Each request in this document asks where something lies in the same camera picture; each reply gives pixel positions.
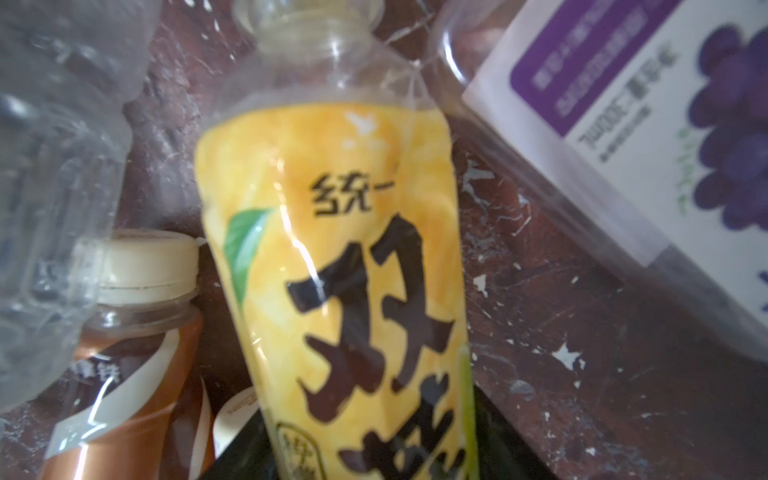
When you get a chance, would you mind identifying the yellow label tea bottle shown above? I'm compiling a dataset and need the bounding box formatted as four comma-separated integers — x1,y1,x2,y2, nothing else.
195,1,479,479

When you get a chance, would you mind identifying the purple grape label bottle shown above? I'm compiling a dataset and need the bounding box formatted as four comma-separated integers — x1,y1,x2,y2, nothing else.
425,0,767,361

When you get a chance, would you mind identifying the brown milk tea bottle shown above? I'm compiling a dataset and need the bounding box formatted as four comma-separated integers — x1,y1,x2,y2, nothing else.
41,229,214,479

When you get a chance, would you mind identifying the clear ribbed plastic bottle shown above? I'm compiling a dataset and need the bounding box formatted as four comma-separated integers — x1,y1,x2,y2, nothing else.
1,1,162,411

